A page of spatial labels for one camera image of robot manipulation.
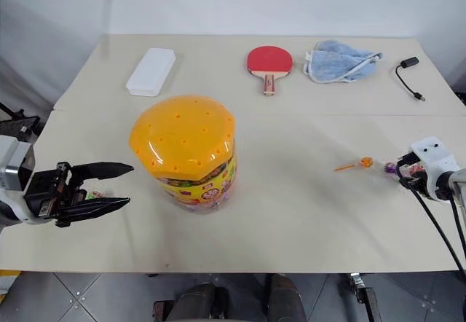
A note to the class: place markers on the black equipment frame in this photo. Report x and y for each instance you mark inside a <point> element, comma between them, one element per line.
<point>18,121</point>

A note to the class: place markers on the white rectangular plastic box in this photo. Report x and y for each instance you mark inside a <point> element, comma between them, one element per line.
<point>151,72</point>

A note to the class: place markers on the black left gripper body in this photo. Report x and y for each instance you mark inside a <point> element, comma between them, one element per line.
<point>40,191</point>

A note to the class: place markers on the lollipop jar with orange lid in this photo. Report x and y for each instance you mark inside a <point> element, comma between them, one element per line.
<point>182,143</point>

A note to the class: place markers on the orange lollipop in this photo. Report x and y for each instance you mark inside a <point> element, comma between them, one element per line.
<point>365,162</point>

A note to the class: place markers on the dark rounded shape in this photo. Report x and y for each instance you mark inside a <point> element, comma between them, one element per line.
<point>198,302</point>
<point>287,298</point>

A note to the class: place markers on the red table tennis paddle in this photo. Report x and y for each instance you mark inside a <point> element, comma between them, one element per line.
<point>269,60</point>

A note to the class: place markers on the yellow strip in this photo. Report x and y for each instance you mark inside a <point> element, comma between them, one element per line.
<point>9,273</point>

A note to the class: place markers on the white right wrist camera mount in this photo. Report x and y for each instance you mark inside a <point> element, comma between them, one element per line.
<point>435,161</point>

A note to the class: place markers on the light blue towel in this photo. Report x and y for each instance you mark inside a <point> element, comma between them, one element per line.
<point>338,63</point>

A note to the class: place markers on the metal table leg bracket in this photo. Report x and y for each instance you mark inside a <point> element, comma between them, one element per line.
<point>364,296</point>

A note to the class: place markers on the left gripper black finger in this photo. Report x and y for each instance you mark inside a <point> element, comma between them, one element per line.
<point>98,206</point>
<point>105,170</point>

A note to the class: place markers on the green and red lollipop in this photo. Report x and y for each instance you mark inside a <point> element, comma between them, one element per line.
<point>95,194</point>

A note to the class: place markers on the purple lollipop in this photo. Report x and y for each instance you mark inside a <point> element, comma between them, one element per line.
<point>390,169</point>

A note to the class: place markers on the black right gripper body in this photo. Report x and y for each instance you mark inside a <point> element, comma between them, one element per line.
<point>422,183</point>

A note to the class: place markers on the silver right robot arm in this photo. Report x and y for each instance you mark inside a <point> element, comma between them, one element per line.
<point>457,185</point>

